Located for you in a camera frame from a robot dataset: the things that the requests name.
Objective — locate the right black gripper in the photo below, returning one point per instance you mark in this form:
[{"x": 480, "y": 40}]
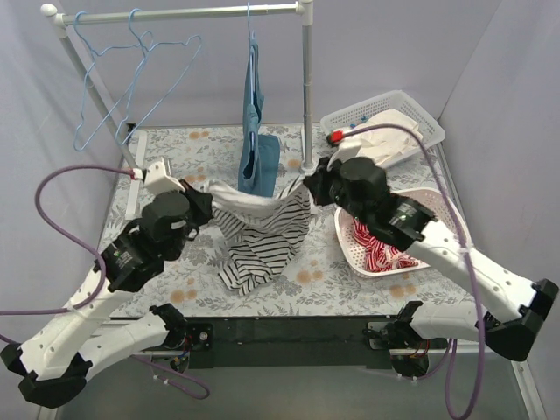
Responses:
[{"x": 318, "y": 182}]

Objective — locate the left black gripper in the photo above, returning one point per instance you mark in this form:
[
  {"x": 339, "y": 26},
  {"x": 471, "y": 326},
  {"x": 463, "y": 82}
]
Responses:
[{"x": 202, "y": 201}]

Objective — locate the black white striped tank top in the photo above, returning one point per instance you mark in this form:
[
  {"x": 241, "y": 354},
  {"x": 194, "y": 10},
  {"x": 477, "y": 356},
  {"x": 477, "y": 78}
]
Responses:
[{"x": 262, "y": 234}]

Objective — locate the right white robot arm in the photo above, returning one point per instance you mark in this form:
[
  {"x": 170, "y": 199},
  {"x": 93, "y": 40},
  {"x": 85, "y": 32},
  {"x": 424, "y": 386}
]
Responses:
[{"x": 508, "y": 311}]

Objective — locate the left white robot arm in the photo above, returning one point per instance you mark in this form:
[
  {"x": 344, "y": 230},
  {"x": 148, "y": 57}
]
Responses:
[{"x": 56, "y": 364}]

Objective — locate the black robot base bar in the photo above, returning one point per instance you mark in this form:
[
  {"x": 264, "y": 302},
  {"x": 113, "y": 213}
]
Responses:
[{"x": 266, "y": 342}]

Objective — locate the blue hanger holding garment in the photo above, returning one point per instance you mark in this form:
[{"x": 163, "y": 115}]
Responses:
[{"x": 250, "y": 36}]

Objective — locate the floral table cloth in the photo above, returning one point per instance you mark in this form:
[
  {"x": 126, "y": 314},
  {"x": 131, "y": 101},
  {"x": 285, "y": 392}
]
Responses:
[{"x": 317, "y": 281}]

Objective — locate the blue hanging garment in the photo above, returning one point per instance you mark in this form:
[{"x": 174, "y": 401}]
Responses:
[{"x": 260, "y": 154}]

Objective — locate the white basket at back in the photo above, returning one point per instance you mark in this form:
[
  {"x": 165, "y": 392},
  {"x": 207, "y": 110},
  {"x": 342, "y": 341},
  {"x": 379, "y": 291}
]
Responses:
[{"x": 396, "y": 99}]

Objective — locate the cream white cloth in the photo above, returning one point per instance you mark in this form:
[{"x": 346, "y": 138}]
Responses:
[{"x": 385, "y": 146}]

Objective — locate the grey white clothes rack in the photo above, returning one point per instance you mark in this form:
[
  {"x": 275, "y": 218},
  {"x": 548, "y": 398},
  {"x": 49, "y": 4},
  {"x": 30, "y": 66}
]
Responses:
[{"x": 60, "y": 21}]

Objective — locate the small blue object in basket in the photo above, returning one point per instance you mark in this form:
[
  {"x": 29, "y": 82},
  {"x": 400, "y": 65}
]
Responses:
[{"x": 362, "y": 120}]

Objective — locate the red white striped garment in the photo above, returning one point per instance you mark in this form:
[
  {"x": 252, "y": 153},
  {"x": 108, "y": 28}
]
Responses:
[{"x": 380, "y": 257}]

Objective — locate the white plastic laundry basket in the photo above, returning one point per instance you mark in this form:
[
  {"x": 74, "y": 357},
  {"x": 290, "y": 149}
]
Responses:
[{"x": 355, "y": 254}]

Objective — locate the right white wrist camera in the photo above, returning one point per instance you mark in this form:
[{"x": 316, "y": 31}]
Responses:
[{"x": 345, "y": 149}]

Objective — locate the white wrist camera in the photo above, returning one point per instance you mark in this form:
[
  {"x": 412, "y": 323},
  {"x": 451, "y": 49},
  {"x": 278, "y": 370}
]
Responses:
[
  {"x": 157, "y": 178},
  {"x": 345, "y": 149}
]

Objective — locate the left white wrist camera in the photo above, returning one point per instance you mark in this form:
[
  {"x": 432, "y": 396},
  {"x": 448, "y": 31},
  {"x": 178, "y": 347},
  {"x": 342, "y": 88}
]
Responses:
[{"x": 157, "y": 178}]

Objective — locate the light blue wire hanger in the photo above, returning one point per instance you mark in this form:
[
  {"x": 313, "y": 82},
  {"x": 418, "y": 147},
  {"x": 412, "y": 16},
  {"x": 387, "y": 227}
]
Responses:
[{"x": 94, "y": 87}]

